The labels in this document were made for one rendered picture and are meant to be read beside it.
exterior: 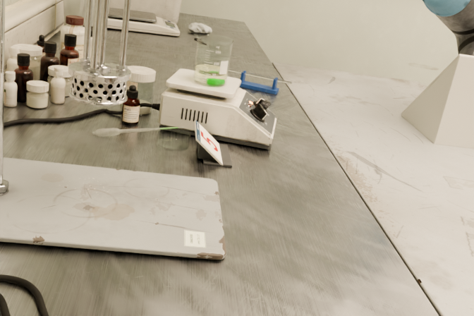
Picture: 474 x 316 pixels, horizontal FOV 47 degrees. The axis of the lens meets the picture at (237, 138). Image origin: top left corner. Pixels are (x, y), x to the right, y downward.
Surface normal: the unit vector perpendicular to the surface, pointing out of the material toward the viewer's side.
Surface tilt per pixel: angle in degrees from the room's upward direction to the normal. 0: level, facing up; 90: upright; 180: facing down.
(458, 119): 90
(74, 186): 0
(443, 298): 0
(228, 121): 90
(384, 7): 90
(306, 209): 0
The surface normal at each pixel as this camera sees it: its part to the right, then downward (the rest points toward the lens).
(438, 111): -0.99, -0.11
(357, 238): 0.15, -0.93
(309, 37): 0.09, 0.35
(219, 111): -0.12, 0.32
